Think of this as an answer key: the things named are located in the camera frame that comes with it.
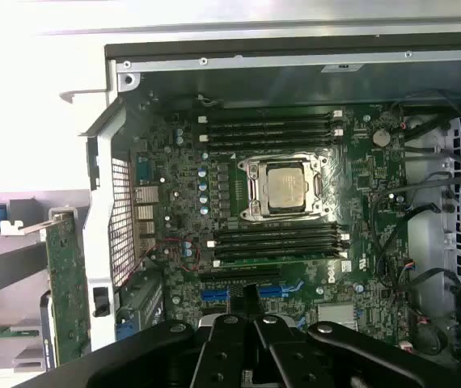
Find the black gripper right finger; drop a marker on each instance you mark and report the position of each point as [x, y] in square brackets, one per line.
[295, 363]

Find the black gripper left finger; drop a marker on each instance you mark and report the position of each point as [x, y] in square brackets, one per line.
[214, 355]

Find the silver chipset heatsink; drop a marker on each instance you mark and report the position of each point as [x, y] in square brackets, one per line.
[335, 314]

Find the green motherboard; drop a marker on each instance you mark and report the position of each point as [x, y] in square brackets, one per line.
[307, 275]

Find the metal rear port block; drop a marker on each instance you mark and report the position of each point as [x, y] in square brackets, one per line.
[146, 229]
[147, 248]
[146, 195]
[145, 213]

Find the silver CPU in socket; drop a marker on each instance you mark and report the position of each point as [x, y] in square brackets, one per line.
[288, 189]

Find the black and grey PC case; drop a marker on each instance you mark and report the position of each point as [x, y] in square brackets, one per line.
[101, 202]

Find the blue serial port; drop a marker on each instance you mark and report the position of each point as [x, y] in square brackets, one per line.
[144, 170]

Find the green spare RAM stick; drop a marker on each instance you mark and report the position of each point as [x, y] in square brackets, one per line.
[4, 332]

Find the silver coin battery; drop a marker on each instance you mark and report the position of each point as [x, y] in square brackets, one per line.
[381, 137]

